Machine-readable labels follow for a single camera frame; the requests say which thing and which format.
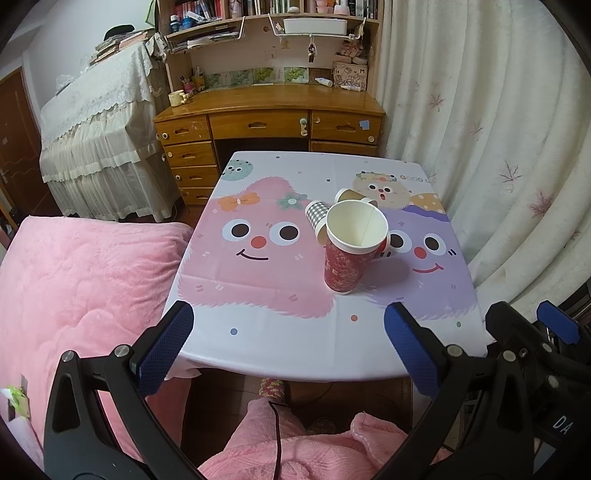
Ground black cable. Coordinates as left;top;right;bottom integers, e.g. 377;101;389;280
268;401;290;480

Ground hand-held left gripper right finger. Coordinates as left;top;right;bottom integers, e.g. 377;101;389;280
379;302;536;480

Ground row of shelf books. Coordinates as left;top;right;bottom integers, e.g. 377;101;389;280
173;0;384;22

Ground lace covered piano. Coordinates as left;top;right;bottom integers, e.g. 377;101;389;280
39;44;182;223

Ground wooden desk hutch shelf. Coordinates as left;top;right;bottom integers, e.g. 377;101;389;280
154;0;385;95

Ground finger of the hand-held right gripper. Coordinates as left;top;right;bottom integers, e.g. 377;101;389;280
537;300;581;346
485;301;529;358

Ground pink fleece pants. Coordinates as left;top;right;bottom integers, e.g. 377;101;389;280
198;397;453;480

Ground wooden desk with drawers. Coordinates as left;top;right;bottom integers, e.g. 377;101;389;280
153;85;387;208

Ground green and white packet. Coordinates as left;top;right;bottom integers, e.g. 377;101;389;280
0;385;29;418

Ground brown paper cup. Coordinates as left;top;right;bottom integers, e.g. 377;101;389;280
334;187;379;208

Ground stack of books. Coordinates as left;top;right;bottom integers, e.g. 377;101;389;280
89;29;154;66

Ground colourful knitted sock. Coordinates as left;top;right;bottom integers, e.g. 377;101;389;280
259;376;287;402

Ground pink fleece blanket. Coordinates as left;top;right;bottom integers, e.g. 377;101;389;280
0;215;195;468

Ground brown wooden door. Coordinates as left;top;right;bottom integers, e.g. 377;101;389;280
0;67;62;223

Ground checkered paper cup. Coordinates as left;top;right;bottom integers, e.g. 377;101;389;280
305;199;331;245

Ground white leaf print curtain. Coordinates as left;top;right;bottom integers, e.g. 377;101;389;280
373;0;591;319

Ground dark slipper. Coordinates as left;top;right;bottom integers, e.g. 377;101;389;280
307;416;338;435

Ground cardboard box on desk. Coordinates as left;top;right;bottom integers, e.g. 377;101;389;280
331;64;369;92

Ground cartoon printed tablecloth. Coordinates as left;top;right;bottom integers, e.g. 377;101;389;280
165;150;489;383

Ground red paper cup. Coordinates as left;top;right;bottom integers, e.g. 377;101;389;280
323;199;389;295

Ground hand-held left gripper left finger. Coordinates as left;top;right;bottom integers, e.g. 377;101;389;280
44;301;204;480

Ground patterned paper cup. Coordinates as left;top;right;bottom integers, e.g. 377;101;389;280
372;231;394;259

